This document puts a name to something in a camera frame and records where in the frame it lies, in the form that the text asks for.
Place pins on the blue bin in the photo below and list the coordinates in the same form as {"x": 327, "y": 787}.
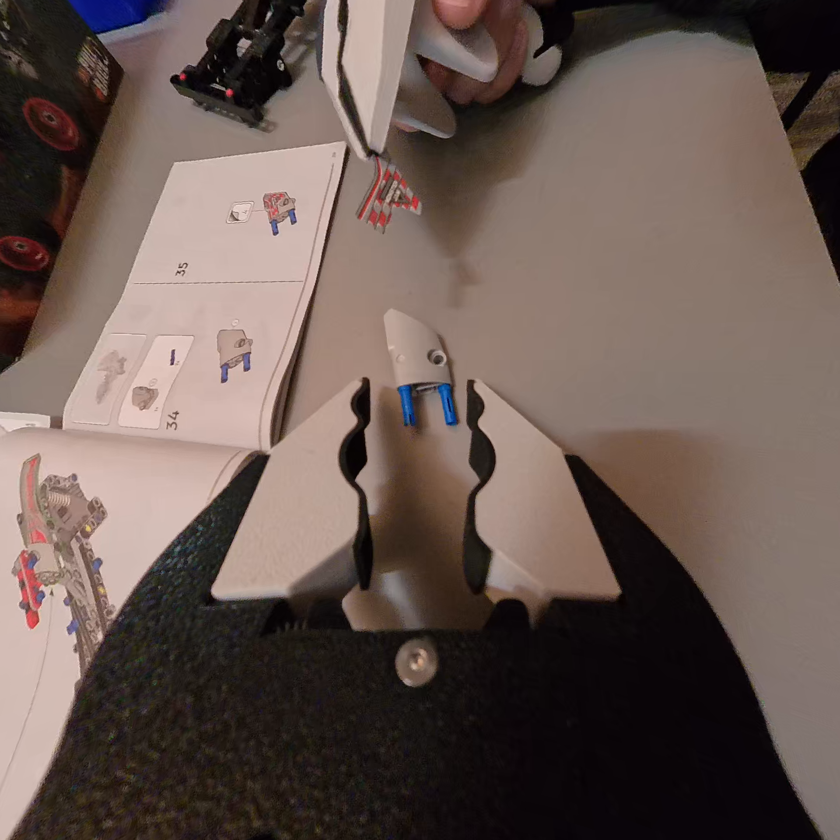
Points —
{"x": 124, "y": 13}

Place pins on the red grey stickered panel piece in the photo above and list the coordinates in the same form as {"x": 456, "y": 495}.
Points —
{"x": 390, "y": 193}

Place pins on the black toy car chassis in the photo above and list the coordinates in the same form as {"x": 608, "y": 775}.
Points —
{"x": 243, "y": 59}

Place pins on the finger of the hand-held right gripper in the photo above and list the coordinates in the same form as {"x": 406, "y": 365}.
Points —
{"x": 377, "y": 59}
{"x": 330, "y": 46}

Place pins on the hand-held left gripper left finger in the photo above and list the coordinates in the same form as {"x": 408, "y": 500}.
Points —
{"x": 295, "y": 512}

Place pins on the grey panel piece blue pins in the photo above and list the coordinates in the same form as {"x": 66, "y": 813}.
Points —
{"x": 417, "y": 348}

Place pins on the instruction booklet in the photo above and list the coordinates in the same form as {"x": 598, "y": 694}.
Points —
{"x": 216, "y": 262}

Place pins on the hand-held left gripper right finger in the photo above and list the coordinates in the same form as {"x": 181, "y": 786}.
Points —
{"x": 544, "y": 525}

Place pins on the person's right hand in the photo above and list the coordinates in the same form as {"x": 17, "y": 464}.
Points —
{"x": 459, "y": 13}

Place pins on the black toy box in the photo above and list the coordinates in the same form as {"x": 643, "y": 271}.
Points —
{"x": 46, "y": 197}

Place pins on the black chair frame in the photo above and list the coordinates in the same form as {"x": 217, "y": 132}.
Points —
{"x": 810, "y": 95}

